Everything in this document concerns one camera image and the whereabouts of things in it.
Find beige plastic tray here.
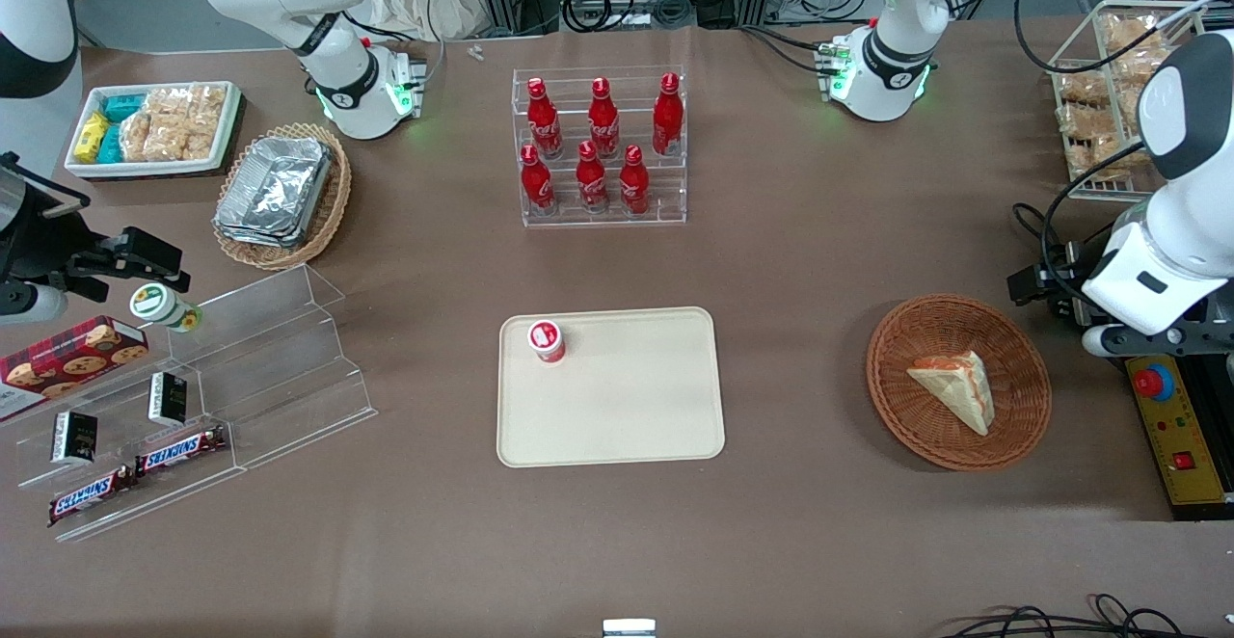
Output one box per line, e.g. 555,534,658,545
496,306,726,468

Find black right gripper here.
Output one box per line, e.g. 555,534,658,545
0,156,192,298

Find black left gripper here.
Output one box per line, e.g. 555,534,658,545
1008,241,1106,317

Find red lid white cup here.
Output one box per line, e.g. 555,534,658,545
526,319,567,365

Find white wire basket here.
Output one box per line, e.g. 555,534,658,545
1046,0,1212,203

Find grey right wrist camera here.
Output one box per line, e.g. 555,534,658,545
0,281,69,324

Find brown round wicker basket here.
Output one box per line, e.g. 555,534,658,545
865,293,1053,472

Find Snickers chocolate bar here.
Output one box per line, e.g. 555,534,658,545
135,424,228,477
48,465,139,527

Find white rectangular snack tray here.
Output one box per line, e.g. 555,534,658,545
65,81,242,179

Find triangular sandwich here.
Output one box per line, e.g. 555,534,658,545
907,350,995,437

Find bagged fried snack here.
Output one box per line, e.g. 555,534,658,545
1102,13,1169,54
1058,69,1110,109
1060,129,1140,182
1109,48,1183,90
1107,85,1150,138

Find yellow snack package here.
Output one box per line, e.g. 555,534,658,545
74,111,112,159

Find small black box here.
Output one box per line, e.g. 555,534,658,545
50,411,99,466
147,372,189,427

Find clear acrylic step shelf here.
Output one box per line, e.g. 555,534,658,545
14,264,379,545

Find clear bag rice crackers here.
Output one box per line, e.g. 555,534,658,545
145,87,194,162
120,112,155,163
187,84,228,162

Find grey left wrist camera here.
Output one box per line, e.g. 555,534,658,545
1082,323,1234,360

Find green lid small bottle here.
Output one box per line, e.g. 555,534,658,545
130,283,203,334

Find clear acrylic bottle rack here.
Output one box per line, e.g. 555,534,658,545
511,65,688,228

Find black base cables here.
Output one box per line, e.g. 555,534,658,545
740,24,838,76

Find black floor cables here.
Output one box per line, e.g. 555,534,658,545
940,594,1234,638

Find light oval wicker basket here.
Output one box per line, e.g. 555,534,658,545
212,122,353,272

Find stacked aluminium foil trays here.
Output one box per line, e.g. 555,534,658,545
214,135,335,250

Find red plaid cookie box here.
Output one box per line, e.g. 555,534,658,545
0,315,150,424

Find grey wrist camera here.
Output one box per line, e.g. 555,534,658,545
1082,323,1234,360
0,281,69,324

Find red cola bottle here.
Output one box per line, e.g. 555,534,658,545
576,140,610,214
525,77,565,160
618,144,652,217
652,72,685,157
587,77,622,159
520,144,556,216

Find yellow emergency stop box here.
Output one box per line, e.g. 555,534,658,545
1125,356,1231,507

